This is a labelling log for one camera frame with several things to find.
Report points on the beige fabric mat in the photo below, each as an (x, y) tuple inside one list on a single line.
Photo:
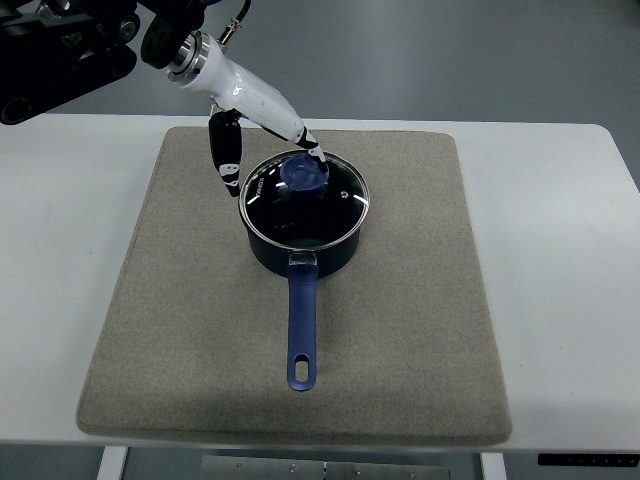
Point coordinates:
[(194, 343)]

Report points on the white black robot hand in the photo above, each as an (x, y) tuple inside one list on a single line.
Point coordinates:
[(201, 67)]

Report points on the white table leg right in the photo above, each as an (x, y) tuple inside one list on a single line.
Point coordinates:
[(493, 466)]

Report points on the white table leg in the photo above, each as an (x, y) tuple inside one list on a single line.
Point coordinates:
[(493, 466), (112, 463)]

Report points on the dark saucepan blue handle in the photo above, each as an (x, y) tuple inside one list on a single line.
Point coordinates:
[(303, 262)]

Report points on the grey metal base plate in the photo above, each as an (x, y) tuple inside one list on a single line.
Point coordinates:
[(226, 467)]

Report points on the white table leg left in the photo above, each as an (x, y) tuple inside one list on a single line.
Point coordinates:
[(112, 463)]

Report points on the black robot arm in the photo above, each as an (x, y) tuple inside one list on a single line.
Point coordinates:
[(53, 52)]

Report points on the glass lid blue knob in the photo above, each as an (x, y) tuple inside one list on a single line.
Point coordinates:
[(289, 201)]

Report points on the black table control panel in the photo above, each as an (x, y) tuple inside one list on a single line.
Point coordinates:
[(588, 460)]

